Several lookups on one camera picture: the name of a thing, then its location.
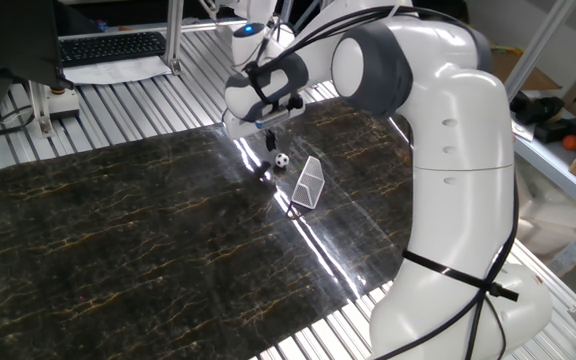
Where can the aluminium frame rail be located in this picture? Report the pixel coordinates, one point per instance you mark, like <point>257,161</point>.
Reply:
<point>118,29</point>

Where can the black bulky device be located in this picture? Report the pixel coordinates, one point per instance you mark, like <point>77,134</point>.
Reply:
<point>543,107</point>

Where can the black computer monitor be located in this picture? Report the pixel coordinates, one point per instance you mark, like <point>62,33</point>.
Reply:
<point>8,40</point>

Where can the aluminium shelf frame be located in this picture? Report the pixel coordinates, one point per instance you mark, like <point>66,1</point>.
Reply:
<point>568,175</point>

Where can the white box with black knob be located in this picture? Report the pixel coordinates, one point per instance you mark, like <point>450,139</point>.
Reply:
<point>65,104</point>

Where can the silver wrist-mounted camera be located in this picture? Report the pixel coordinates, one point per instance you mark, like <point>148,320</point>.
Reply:
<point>274,118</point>

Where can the white plastic bags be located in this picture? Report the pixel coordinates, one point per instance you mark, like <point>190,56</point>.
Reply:
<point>558,220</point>

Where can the black computer keyboard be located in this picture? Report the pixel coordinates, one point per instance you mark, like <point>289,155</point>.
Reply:
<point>113,47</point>

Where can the aluminium profile post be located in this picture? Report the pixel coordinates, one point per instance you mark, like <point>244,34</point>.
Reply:
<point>174,30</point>
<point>543,40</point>

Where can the short aluminium bracket post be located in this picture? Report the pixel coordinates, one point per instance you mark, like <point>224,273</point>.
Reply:
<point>43,107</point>

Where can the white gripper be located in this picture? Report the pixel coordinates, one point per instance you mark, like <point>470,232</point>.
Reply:
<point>235,129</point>

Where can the flat brown cardboard sheet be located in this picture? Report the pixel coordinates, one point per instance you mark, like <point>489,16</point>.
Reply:
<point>538,80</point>

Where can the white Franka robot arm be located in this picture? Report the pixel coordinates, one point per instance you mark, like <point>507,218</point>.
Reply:
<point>463,225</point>

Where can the small orange ball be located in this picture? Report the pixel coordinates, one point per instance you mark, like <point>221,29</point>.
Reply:
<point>571,143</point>

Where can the small black white soccer ball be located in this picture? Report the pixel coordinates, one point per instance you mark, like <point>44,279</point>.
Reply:
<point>281,160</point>

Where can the paper with red print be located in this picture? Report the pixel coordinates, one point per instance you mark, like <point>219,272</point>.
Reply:
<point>524,132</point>

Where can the black rectangular box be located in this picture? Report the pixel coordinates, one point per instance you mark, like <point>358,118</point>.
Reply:
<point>563,130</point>

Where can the white paper sheet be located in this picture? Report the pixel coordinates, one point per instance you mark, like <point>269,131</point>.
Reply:
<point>118,71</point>

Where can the white mesh toy goal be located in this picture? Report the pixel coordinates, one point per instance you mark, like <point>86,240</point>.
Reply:
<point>309,182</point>

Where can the dark marble pattern mat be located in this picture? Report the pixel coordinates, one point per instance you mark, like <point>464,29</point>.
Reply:
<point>118,225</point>

